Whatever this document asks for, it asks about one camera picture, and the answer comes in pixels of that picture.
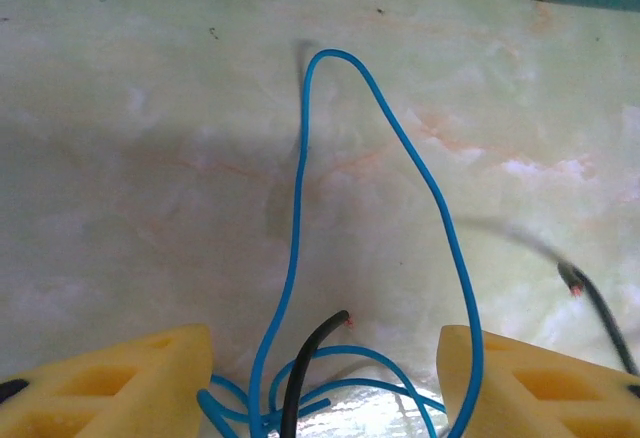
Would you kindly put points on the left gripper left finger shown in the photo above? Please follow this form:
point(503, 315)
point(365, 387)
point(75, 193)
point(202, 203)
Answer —
point(100, 408)

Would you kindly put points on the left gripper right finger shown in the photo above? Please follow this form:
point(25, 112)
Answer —
point(550, 408)

